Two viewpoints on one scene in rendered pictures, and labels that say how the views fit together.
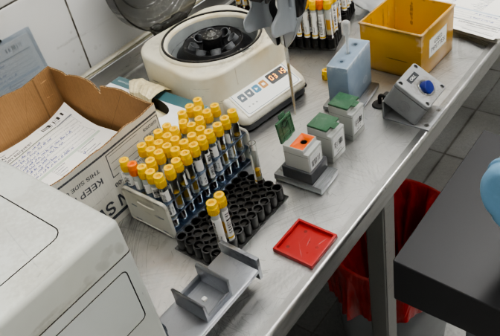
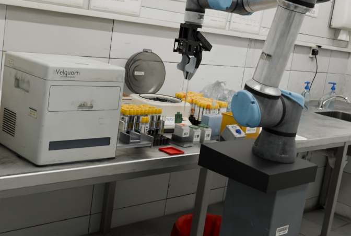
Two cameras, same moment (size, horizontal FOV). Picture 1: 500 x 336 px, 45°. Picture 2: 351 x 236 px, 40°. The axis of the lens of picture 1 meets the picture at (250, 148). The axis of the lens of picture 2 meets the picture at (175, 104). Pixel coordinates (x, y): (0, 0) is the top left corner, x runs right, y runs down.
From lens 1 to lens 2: 114 cm
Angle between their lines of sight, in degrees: 29
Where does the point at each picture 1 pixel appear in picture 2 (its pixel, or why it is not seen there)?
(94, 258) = (116, 74)
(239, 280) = (144, 142)
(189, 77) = (147, 102)
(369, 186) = not seen: hidden behind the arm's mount
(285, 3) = (192, 61)
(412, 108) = (230, 137)
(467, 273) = (224, 151)
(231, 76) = (163, 108)
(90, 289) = (111, 82)
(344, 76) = (207, 120)
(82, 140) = not seen: hidden behind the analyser
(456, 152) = not seen: outside the picture
